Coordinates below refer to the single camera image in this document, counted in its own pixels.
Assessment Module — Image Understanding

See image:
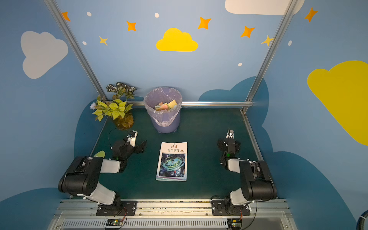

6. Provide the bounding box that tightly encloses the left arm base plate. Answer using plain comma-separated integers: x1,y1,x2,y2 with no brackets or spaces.
96,200,138,217

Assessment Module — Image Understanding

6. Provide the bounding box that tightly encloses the magazine book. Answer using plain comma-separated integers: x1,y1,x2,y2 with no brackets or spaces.
156,142,187,182

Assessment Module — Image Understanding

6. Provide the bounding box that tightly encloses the left aluminium frame post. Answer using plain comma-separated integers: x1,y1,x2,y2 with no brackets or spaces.
44,0,107,98

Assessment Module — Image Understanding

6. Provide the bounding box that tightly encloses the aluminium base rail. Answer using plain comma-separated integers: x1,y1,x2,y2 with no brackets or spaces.
48,198,297,230

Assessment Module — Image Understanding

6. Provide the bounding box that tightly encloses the potted green plant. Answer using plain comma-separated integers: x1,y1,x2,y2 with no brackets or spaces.
90,82,137,130

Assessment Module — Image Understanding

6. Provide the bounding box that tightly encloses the purple trash bin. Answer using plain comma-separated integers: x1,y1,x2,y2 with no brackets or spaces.
145,87,182,134

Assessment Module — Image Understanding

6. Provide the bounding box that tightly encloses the left circuit board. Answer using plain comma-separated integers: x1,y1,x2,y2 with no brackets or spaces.
105,219,123,227

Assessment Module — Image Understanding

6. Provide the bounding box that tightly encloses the aluminium frame post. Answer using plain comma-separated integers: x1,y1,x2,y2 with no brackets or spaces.
246,0,299,103
44,0,107,98

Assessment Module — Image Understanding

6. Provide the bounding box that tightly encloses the right aluminium frame post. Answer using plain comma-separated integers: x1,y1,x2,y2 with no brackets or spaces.
246,0,299,103

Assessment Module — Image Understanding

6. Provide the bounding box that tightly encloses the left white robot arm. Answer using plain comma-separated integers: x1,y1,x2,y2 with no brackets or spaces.
58,138,147,216

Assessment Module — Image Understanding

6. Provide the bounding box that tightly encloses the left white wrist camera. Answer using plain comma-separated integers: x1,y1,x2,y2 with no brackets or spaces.
127,130,138,147

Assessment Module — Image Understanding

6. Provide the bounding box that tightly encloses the circuit board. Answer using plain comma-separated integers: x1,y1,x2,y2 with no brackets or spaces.
105,219,123,227
227,218,242,230

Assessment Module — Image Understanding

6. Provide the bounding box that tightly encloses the right circuit board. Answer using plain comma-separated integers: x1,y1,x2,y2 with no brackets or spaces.
227,218,242,230

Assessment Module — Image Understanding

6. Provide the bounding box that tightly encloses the aluminium frame back bar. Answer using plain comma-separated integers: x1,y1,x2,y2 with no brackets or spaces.
127,101,253,108

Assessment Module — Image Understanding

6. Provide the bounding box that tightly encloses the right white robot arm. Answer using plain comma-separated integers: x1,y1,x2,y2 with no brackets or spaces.
217,137,278,207

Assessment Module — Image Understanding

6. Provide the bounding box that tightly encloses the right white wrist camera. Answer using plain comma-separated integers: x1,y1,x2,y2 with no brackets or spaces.
226,129,234,139

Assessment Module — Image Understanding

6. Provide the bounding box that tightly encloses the green toy shovel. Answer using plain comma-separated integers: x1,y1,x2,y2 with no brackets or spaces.
94,150,105,158

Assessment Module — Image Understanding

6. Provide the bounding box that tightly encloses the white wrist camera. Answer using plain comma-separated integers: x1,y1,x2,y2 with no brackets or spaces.
127,130,138,147
226,129,234,139

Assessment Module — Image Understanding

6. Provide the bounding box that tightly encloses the discarded sticky notes pile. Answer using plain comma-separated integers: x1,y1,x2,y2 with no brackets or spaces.
154,100,178,111

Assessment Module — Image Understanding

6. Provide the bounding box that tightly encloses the clear plastic bin liner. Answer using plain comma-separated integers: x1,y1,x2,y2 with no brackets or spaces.
143,87,183,128

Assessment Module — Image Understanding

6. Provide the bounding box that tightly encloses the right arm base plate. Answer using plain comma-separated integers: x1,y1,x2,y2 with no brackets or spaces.
210,199,251,216

